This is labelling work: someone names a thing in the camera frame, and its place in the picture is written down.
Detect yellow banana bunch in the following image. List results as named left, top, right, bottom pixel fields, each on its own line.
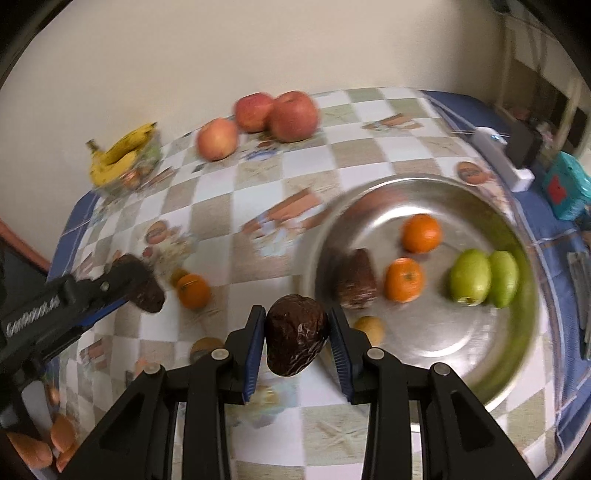
left=86, top=122, right=158, bottom=186

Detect teal toy device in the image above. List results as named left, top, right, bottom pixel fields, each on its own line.
left=542, top=151, right=591, bottom=220

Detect black power adapter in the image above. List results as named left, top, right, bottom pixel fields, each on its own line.
left=507, top=121, right=543, bottom=169

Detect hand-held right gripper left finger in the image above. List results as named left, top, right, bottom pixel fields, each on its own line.
left=60, top=305, right=267, bottom=480

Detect brown kiwi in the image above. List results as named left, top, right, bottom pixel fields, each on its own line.
left=190, top=337, right=226, bottom=363

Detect dark brown wrinkled fruit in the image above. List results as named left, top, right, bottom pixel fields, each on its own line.
left=264, top=294, right=329, bottom=377
left=113, top=254, right=166, bottom=313
left=336, top=248, right=378, bottom=309

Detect stainless steel basin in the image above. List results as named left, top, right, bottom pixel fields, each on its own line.
left=299, top=174, right=557, bottom=416

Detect white furniture frame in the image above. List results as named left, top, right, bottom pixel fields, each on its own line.
left=496, top=18, right=583, bottom=153

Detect orange mandarin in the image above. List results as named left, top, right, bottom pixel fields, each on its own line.
left=177, top=274, right=212, bottom=310
left=401, top=214, right=443, bottom=254
left=385, top=257, right=424, bottom=303

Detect green jujube fruit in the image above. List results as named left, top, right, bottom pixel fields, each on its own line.
left=488, top=250, right=520, bottom=308
left=450, top=248, right=492, bottom=306

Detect white power strip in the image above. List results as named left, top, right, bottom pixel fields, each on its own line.
left=471, top=127, right=535, bottom=193

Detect clear plastic container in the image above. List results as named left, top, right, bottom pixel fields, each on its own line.
left=95, top=131, right=162, bottom=198

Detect person's left hand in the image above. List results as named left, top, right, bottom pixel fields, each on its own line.
left=7, top=414, right=79, bottom=472

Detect dark board with red edge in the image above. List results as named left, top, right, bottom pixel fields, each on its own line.
left=0, top=220, right=52, bottom=303

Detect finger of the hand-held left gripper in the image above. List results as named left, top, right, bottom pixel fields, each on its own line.
left=65, top=263, right=153, bottom=329

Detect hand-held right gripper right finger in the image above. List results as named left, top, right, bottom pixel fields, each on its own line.
left=327, top=305, right=539, bottom=480

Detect silver metal clip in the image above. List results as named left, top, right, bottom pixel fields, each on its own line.
left=567, top=251, right=591, bottom=358

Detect pale red apple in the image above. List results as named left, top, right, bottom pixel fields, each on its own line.
left=197, top=118, right=239, bottom=161

